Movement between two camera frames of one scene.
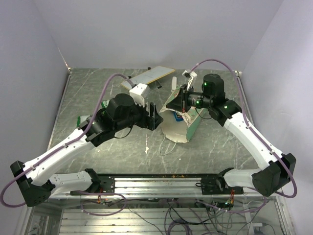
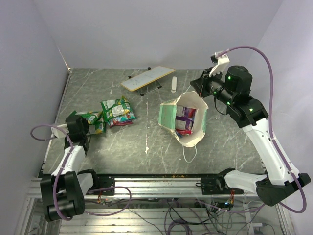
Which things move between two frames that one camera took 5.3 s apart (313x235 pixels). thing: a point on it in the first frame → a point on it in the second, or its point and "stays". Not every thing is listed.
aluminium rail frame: (166, 204) stays
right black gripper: (180, 103) → (201, 83)
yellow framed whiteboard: (148, 76) stays
